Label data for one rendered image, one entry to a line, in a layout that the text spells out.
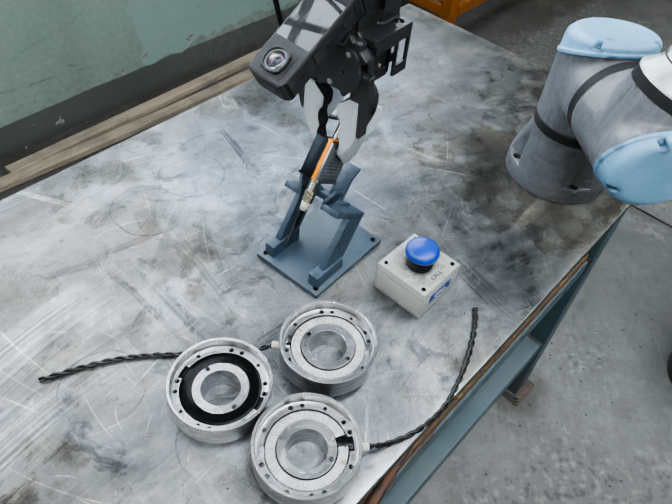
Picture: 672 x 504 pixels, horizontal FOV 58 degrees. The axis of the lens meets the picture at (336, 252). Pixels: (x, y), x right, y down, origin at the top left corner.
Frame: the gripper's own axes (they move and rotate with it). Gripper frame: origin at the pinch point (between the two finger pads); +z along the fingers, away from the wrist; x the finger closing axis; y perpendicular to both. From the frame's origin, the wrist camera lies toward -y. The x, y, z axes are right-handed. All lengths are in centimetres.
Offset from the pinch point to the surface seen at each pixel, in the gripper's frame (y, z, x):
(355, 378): -14.1, 12.0, -16.5
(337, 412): -17.7, 13.0, -17.3
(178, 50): 88, 84, 145
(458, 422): 23, 72, -21
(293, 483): -25.7, 13.2, -18.8
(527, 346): 50, 72, -22
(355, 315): -7.6, 12.6, -11.3
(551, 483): 39, 96, -43
